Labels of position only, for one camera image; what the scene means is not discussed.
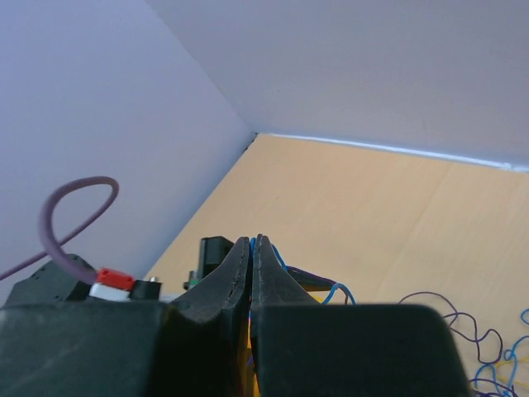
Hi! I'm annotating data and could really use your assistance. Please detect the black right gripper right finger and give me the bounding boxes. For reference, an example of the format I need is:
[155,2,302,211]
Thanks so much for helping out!
[250,235,472,396]

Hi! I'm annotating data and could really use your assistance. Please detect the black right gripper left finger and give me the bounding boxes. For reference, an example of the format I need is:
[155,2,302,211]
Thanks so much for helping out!
[1,237,250,396]

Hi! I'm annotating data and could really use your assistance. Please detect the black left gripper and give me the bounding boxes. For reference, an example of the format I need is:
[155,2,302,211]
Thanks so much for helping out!
[2,236,232,309]

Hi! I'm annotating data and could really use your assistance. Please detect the yellow wire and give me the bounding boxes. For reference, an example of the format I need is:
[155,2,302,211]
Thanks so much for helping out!
[245,293,529,397]

